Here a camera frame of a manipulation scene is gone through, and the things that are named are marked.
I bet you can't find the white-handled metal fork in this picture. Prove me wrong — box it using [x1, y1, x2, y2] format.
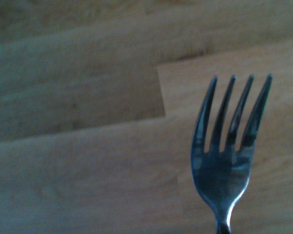
[190, 73, 274, 234]

